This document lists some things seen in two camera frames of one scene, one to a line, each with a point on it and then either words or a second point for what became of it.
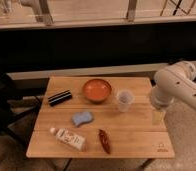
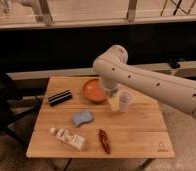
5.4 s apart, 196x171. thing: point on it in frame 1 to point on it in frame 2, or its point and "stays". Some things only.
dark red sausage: [104, 140] stays
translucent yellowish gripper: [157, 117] to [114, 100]
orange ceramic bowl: [97, 90] stays
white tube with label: [70, 138] stays
